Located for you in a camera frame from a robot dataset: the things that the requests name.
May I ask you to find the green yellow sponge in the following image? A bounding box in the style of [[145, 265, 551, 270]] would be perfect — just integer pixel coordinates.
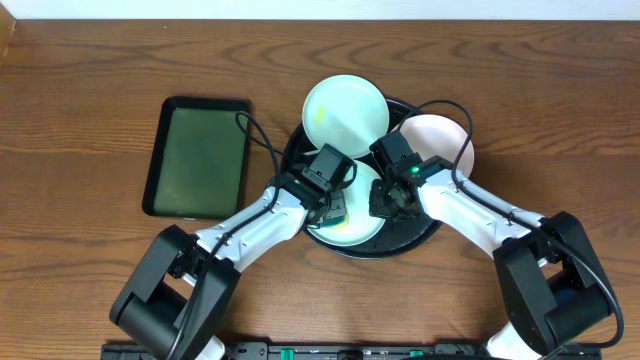
[[320, 209, 347, 228]]

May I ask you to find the mint green plate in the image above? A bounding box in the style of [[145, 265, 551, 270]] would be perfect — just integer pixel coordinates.
[[308, 160, 385, 247], [302, 75, 390, 158]]

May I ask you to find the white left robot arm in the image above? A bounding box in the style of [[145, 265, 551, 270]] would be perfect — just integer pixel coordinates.
[[109, 145, 358, 359]]

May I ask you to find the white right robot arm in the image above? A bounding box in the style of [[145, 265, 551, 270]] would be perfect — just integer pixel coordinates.
[[370, 131, 624, 359]]

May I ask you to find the round black tray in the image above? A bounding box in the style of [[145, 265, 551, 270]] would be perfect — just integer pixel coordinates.
[[279, 96, 444, 260]]

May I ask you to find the black rectangular water tray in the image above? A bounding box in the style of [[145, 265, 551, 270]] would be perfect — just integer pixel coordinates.
[[142, 96, 252, 219]]

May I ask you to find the pink plate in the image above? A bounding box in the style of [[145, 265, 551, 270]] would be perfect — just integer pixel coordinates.
[[399, 114, 467, 175]]

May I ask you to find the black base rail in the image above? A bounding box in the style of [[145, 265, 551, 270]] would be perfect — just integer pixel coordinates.
[[100, 342, 603, 360]]

